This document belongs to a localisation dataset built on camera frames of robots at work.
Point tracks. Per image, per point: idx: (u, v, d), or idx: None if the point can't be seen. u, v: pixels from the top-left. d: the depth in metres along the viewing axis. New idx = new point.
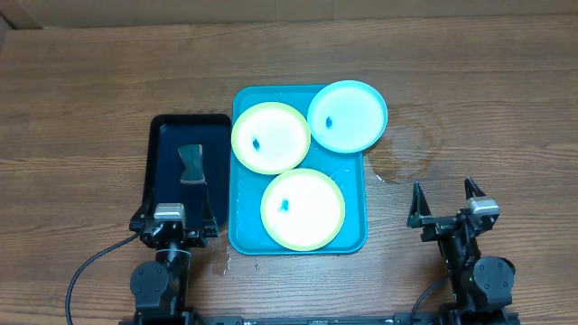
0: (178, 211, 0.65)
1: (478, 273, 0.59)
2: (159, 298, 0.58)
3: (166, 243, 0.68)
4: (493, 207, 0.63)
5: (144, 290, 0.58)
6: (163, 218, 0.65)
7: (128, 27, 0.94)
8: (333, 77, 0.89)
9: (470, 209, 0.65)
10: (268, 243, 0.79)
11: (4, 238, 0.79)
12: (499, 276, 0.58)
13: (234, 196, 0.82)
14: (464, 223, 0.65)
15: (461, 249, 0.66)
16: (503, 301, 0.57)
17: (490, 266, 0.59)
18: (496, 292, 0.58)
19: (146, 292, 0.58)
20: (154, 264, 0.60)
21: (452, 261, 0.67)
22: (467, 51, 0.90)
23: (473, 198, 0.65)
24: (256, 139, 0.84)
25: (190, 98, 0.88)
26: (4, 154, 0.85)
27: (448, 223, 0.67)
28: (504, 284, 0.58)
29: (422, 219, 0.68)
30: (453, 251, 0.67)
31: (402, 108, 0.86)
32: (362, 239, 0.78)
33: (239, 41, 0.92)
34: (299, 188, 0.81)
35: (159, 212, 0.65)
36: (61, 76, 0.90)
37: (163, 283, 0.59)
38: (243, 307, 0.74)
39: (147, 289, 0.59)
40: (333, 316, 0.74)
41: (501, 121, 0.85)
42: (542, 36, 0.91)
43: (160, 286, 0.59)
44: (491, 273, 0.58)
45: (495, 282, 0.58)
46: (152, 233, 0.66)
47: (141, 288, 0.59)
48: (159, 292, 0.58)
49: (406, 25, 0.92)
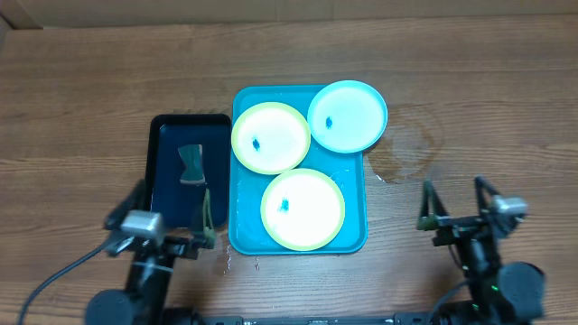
0: (152, 226, 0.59)
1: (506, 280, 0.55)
2: None
3: (143, 256, 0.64)
4: (520, 205, 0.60)
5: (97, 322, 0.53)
6: (132, 229, 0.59)
7: (128, 27, 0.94)
8: (333, 78, 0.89)
9: (497, 208, 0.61)
10: (268, 243, 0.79)
11: (4, 238, 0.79)
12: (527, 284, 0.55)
13: (233, 196, 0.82)
14: (490, 223, 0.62)
15: (483, 255, 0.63)
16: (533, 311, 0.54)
17: (517, 271, 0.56)
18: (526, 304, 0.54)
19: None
20: (116, 294, 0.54)
21: (471, 268, 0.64)
22: (467, 51, 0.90)
23: (497, 195, 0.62)
24: (256, 140, 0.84)
25: (190, 98, 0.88)
26: (4, 155, 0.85)
27: (468, 225, 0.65)
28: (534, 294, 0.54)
29: (439, 220, 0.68)
30: (471, 256, 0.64)
31: (402, 108, 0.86)
32: (362, 239, 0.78)
33: (239, 41, 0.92)
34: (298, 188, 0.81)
35: (129, 224, 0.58)
36: (61, 76, 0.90)
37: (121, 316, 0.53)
38: (243, 307, 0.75)
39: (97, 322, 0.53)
40: (333, 315, 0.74)
41: (501, 121, 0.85)
42: (542, 36, 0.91)
43: (121, 319, 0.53)
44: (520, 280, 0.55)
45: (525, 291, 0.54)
46: (119, 246, 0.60)
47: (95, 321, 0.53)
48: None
49: (405, 25, 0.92)
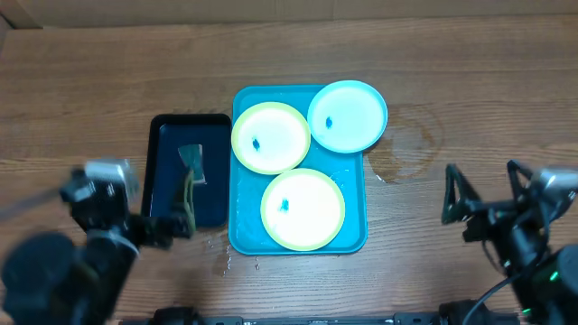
0: (120, 171, 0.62)
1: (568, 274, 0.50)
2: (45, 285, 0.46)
3: (103, 225, 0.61)
4: (570, 180, 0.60)
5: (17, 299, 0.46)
6: (98, 176, 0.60)
7: (128, 26, 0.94)
8: (333, 77, 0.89)
9: (542, 183, 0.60)
10: (268, 243, 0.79)
11: None
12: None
13: (233, 196, 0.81)
14: (537, 200, 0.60)
15: (526, 242, 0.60)
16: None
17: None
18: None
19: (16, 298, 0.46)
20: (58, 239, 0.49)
21: (512, 261, 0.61)
22: (467, 51, 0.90)
23: (541, 171, 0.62)
24: (256, 139, 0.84)
25: (189, 98, 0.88)
26: (3, 155, 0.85)
27: (506, 208, 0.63)
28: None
29: (469, 205, 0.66)
30: (513, 247, 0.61)
31: (402, 108, 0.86)
32: (362, 239, 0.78)
33: (239, 41, 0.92)
34: (298, 187, 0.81)
35: (93, 168, 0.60)
36: (61, 76, 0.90)
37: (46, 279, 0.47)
38: (243, 307, 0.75)
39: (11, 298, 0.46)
40: (333, 316, 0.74)
41: (501, 121, 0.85)
42: (541, 36, 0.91)
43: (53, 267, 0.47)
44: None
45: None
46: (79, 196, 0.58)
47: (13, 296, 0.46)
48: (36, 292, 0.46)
49: (405, 25, 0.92)
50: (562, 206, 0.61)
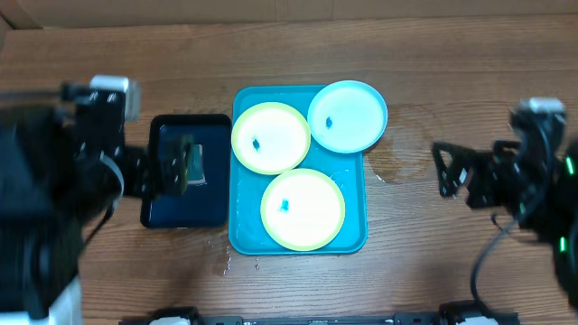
0: (127, 82, 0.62)
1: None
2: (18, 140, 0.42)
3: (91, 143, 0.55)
4: (554, 105, 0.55)
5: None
6: (103, 87, 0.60)
7: (127, 26, 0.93)
8: (333, 77, 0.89)
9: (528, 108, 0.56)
10: (268, 243, 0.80)
11: None
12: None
13: (234, 196, 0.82)
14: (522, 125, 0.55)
15: (526, 181, 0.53)
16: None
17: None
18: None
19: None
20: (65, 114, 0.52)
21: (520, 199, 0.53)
22: (467, 51, 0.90)
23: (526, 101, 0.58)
24: (256, 139, 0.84)
25: (189, 98, 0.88)
26: None
27: (503, 157, 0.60)
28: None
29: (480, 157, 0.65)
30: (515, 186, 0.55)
31: (402, 108, 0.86)
32: (362, 239, 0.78)
33: (239, 41, 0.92)
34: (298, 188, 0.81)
35: (99, 77, 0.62)
36: (61, 76, 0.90)
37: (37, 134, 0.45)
38: (243, 307, 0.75)
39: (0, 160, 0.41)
40: (333, 315, 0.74)
41: (501, 122, 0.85)
42: (542, 36, 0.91)
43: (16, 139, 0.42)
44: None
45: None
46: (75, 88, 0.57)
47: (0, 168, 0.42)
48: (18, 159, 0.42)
49: (405, 25, 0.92)
50: (554, 123, 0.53)
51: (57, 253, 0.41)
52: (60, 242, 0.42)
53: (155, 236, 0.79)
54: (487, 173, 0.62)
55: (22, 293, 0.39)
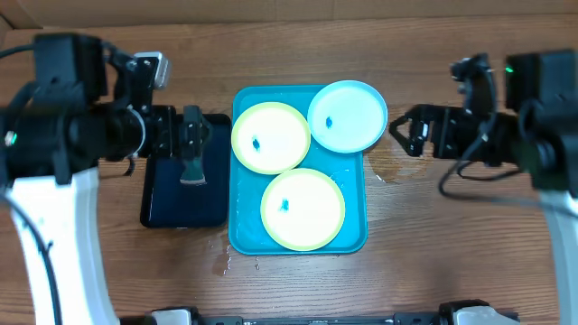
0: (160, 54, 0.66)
1: (545, 75, 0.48)
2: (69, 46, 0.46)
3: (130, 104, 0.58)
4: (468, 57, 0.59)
5: (46, 59, 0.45)
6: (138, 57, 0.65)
7: (127, 26, 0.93)
8: (333, 77, 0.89)
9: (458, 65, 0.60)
10: (268, 243, 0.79)
11: (4, 239, 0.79)
12: (562, 92, 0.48)
13: (233, 196, 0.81)
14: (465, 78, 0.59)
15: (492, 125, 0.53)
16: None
17: (564, 71, 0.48)
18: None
19: (54, 67, 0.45)
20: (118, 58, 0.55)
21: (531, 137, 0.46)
22: (467, 51, 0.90)
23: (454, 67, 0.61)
24: (256, 139, 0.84)
25: (189, 98, 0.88)
26: None
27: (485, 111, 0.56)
28: (557, 100, 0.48)
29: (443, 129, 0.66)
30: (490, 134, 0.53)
31: (402, 108, 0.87)
32: (362, 239, 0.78)
33: (239, 41, 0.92)
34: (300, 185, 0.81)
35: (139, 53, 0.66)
36: None
37: (86, 63, 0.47)
38: (243, 307, 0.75)
39: (54, 62, 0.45)
40: (333, 315, 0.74)
41: None
42: (541, 37, 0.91)
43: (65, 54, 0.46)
44: (560, 108, 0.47)
45: (559, 114, 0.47)
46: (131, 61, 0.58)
47: (52, 73, 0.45)
48: (72, 64, 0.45)
49: (406, 25, 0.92)
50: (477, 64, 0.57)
51: (85, 131, 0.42)
52: (88, 121, 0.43)
53: (155, 235, 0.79)
54: (414, 131, 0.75)
55: (52, 158, 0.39)
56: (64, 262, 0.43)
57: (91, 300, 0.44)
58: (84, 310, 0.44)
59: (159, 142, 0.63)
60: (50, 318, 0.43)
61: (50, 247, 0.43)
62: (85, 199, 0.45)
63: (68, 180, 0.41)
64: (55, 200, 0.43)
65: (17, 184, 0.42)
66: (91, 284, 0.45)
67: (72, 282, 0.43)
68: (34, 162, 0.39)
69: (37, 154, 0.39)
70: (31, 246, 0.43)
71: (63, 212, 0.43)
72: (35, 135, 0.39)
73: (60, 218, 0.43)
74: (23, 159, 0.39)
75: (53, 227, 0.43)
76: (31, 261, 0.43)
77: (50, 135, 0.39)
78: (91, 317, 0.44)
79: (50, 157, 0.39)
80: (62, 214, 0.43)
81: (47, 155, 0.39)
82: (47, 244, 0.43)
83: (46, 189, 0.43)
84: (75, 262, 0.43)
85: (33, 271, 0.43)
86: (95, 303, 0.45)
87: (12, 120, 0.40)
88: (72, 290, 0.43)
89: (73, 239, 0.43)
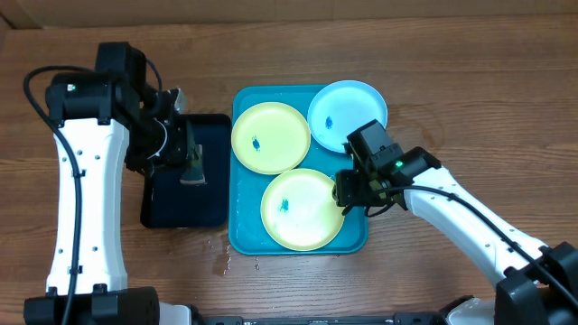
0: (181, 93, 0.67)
1: (366, 137, 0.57)
2: (123, 49, 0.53)
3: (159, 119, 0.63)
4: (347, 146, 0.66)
5: (105, 55, 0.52)
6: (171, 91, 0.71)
7: (127, 26, 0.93)
8: (333, 77, 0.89)
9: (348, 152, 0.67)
10: (268, 243, 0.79)
11: (4, 239, 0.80)
12: (382, 142, 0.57)
13: (234, 196, 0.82)
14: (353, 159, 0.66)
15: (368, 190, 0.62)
16: (434, 190, 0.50)
17: (379, 131, 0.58)
18: (427, 181, 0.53)
19: (109, 60, 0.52)
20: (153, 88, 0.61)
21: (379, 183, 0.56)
22: (467, 51, 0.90)
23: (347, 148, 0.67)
24: (256, 140, 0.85)
25: (189, 98, 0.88)
26: (3, 155, 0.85)
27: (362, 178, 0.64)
28: (382, 149, 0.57)
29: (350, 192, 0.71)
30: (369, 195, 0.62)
31: (402, 108, 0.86)
32: (362, 239, 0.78)
33: (239, 41, 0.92)
34: (303, 183, 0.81)
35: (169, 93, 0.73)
36: None
37: (133, 67, 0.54)
38: (243, 307, 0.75)
39: (111, 58, 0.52)
40: (333, 315, 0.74)
41: (501, 121, 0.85)
42: (542, 36, 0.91)
43: (117, 53, 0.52)
44: (386, 152, 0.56)
45: (388, 157, 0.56)
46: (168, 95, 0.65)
47: (107, 65, 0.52)
48: (124, 60, 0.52)
49: (406, 25, 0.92)
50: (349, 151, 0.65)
51: (128, 90, 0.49)
52: (133, 92, 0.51)
53: (155, 235, 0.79)
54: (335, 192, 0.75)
55: (100, 101, 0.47)
56: (91, 191, 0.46)
57: (107, 233, 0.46)
58: (99, 238, 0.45)
59: (179, 144, 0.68)
60: (69, 245, 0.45)
61: (82, 176, 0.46)
62: (117, 139, 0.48)
63: (107, 123, 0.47)
64: (93, 134, 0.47)
65: (68, 122, 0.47)
66: (110, 218, 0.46)
67: (95, 210, 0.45)
68: (86, 109, 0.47)
69: (88, 102, 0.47)
70: (66, 175, 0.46)
71: (98, 147, 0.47)
72: (89, 88, 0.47)
73: (94, 152, 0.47)
74: (78, 104, 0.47)
75: (88, 159, 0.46)
76: (63, 189, 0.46)
77: (100, 90, 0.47)
78: (104, 246, 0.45)
79: (97, 105, 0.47)
80: (97, 149, 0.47)
81: (97, 103, 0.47)
82: (81, 172, 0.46)
83: (88, 125, 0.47)
84: (100, 192, 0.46)
85: (64, 199, 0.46)
86: (109, 238, 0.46)
87: (74, 76, 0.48)
88: (94, 218, 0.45)
89: (103, 171, 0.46)
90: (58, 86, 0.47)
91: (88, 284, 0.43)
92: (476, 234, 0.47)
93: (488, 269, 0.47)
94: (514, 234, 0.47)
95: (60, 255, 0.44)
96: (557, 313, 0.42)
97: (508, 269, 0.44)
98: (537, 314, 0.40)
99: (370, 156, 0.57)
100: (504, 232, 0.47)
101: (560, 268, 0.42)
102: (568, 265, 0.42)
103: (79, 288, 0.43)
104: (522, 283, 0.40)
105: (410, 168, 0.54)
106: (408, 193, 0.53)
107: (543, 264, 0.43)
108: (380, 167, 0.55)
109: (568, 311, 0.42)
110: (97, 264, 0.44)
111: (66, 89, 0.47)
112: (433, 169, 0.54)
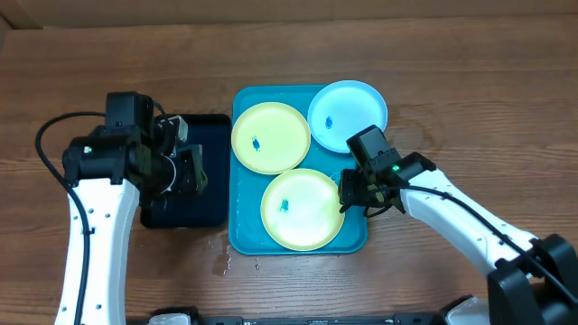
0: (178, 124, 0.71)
1: (365, 142, 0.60)
2: (130, 103, 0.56)
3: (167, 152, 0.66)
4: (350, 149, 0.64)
5: (114, 108, 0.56)
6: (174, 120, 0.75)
7: (127, 26, 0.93)
8: (333, 77, 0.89)
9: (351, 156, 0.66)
10: (268, 243, 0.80)
11: (5, 239, 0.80)
12: (381, 147, 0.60)
13: (234, 196, 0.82)
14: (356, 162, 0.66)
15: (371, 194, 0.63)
16: (428, 190, 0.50)
17: (377, 136, 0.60)
18: (422, 181, 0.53)
19: (118, 115, 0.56)
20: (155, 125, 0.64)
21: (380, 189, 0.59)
22: (467, 51, 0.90)
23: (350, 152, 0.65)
24: (256, 139, 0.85)
25: (189, 98, 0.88)
26: (4, 155, 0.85)
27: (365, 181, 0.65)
28: (380, 154, 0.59)
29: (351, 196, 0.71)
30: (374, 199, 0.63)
31: (402, 108, 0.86)
32: (362, 239, 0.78)
33: (239, 41, 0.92)
34: (306, 185, 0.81)
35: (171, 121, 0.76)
36: (60, 76, 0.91)
37: (140, 116, 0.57)
38: (243, 307, 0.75)
39: (120, 112, 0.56)
40: (333, 315, 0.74)
41: (501, 121, 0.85)
42: (542, 36, 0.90)
43: (125, 107, 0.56)
44: (385, 156, 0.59)
45: (386, 162, 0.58)
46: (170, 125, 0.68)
47: (116, 118, 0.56)
48: (133, 113, 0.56)
49: (406, 25, 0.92)
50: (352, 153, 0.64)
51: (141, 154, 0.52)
52: (144, 151, 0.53)
53: (155, 236, 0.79)
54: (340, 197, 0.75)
55: (113, 168, 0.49)
56: (99, 251, 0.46)
57: (112, 290, 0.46)
58: (103, 295, 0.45)
59: (188, 176, 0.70)
60: (72, 302, 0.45)
61: (92, 234, 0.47)
62: (128, 199, 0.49)
63: (120, 181, 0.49)
64: (105, 192, 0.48)
65: (82, 181, 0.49)
66: (116, 275, 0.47)
67: (101, 267, 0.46)
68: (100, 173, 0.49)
69: (102, 166, 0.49)
70: (76, 232, 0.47)
71: (109, 206, 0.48)
72: (104, 153, 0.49)
73: (105, 209, 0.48)
74: (93, 166, 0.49)
75: (99, 217, 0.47)
76: (73, 246, 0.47)
77: (116, 152, 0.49)
78: (107, 302, 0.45)
79: (112, 166, 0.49)
80: (109, 206, 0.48)
81: (111, 164, 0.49)
82: (90, 230, 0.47)
83: (101, 187, 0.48)
84: (108, 252, 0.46)
85: (72, 255, 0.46)
86: (113, 295, 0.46)
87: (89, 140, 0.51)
88: (99, 277, 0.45)
89: (112, 232, 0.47)
90: (75, 152, 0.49)
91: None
92: (466, 227, 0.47)
93: (480, 264, 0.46)
94: (505, 228, 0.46)
95: (64, 313, 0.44)
96: (553, 307, 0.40)
97: (498, 260, 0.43)
98: (530, 307, 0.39)
99: (369, 161, 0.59)
100: (496, 227, 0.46)
101: (549, 259, 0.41)
102: (557, 255, 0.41)
103: None
104: (511, 276, 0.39)
105: (408, 171, 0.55)
106: (405, 195, 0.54)
107: (535, 255, 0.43)
108: (378, 171, 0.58)
109: (564, 303, 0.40)
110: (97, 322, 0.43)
111: (82, 153, 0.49)
112: (428, 171, 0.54)
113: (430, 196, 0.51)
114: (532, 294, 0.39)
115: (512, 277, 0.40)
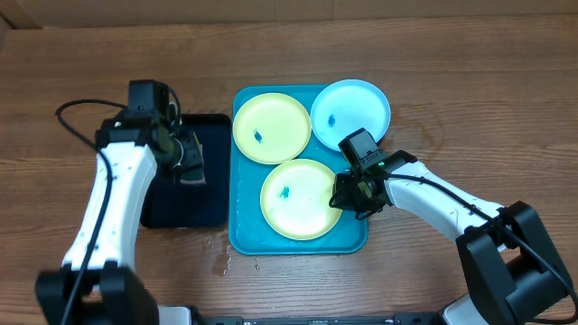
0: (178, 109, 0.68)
1: (354, 143, 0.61)
2: (149, 88, 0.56)
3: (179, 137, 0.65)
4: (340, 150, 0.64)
5: (135, 91, 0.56)
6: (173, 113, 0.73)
7: (127, 26, 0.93)
8: (333, 77, 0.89)
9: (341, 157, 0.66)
10: (268, 243, 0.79)
11: (5, 239, 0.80)
12: (368, 146, 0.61)
13: (234, 196, 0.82)
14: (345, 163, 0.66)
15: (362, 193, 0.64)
16: (407, 176, 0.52)
17: (366, 138, 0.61)
18: (405, 172, 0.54)
19: (140, 98, 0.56)
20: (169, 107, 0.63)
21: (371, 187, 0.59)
22: (467, 51, 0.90)
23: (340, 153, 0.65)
24: (257, 134, 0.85)
25: (189, 98, 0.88)
26: (4, 155, 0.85)
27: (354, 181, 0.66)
28: (368, 153, 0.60)
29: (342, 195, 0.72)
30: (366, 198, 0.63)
31: (402, 108, 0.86)
32: (362, 238, 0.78)
33: (239, 41, 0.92)
34: (304, 173, 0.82)
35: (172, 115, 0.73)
36: (60, 76, 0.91)
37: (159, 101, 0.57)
38: (243, 307, 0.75)
39: (142, 95, 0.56)
40: (333, 316, 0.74)
41: (501, 121, 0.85)
42: (542, 36, 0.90)
43: (145, 92, 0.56)
44: (373, 156, 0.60)
45: (375, 161, 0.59)
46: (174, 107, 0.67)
47: (139, 103, 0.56)
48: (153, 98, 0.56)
49: (406, 25, 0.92)
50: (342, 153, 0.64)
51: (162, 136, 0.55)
52: (164, 133, 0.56)
53: (155, 236, 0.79)
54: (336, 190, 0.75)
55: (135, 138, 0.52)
56: (119, 193, 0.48)
57: (126, 225, 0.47)
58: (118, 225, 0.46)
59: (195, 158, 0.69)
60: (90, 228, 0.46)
61: (115, 180, 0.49)
62: (148, 162, 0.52)
63: (143, 144, 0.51)
64: (128, 150, 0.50)
65: (110, 143, 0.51)
66: (130, 218, 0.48)
67: (119, 206, 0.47)
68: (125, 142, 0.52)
69: (127, 135, 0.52)
70: (100, 180, 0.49)
71: (132, 160, 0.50)
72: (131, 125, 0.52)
73: (127, 162, 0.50)
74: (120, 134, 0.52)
75: (122, 168, 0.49)
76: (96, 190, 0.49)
77: (143, 125, 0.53)
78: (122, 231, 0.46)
79: (136, 134, 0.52)
80: (131, 159, 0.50)
81: (136, 133, 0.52)
82: (113, 177, 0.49)
83: (126, 148, 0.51)
84: (126, 195, 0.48)
85: (94, 197, 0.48)
86: (126, 232, 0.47)
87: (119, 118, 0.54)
88: (117, 210, 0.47)
89: (133, 179, 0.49)
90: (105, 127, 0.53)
91: (101, 262, 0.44)
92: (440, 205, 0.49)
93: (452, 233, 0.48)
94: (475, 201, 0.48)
95: (81, 237, 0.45)
96: (528, 274, 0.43)
97: (469, 227, 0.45)
98: (498, 266, 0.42)
99: (358, 160, 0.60)
100: (468, 199, 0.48)
101: (517, 227, 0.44)
102: (523, 221, 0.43)
103: (92, 264, 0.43)
104: (480, 238, 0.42)
105: (394, 167, 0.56)
106: (388, 186, 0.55)
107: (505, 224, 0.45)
108: (367, 169, 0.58)
109: (536, 270, 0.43)
110: (112, 246, 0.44)
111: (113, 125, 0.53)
112: (409, 163, 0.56)
113: (409, 182, 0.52)
114: (499, 256, 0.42)
115: (481, 243, 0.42)
